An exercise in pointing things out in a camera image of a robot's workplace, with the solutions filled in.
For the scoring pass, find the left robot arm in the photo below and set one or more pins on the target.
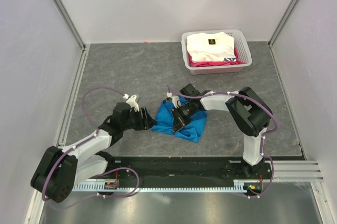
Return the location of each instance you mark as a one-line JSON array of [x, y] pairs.
[[60, 169]]

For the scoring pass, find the white folded shirt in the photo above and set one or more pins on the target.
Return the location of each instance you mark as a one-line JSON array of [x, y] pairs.
[[216, 47]]

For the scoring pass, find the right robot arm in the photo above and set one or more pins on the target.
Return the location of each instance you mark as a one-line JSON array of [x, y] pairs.
[[251, 115]]

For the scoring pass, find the pink folded cloth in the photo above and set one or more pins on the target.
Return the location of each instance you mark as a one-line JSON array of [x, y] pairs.
[[226, 62]]

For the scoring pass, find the aluminium frame post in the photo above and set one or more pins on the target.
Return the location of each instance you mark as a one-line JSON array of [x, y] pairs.
[[69, 23], [283, 21]]

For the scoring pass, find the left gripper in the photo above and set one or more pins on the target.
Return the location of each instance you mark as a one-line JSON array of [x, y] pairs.
[[149, 122]]

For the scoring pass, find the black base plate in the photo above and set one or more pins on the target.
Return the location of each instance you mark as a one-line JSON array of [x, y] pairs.
[[229, 168]]

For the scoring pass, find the white plastic basket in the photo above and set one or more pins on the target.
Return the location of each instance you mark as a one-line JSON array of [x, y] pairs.
[[240, 44]]

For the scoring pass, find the slotted cable duct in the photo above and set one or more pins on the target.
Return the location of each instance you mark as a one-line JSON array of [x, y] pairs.
[[104, 186]]

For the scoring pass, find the left aluminium frame post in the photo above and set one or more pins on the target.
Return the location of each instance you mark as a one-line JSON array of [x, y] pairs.
[[69, 23]]

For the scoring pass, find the right aluminium frame post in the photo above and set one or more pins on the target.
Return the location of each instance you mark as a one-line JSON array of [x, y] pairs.
[[283, 21]]

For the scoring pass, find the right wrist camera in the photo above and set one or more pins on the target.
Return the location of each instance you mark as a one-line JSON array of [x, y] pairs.
[[174, 99]]

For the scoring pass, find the blue cloth napkin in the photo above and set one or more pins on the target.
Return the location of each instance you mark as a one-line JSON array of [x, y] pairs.
[[192, 132]]

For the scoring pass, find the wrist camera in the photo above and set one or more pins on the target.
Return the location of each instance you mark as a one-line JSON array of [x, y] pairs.
[[132, 101], [174, 99]]

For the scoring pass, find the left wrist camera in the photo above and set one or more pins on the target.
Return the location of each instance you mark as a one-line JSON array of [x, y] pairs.
[[132, 101]]

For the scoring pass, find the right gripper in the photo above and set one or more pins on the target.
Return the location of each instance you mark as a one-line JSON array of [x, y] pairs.
[[178, 123]]

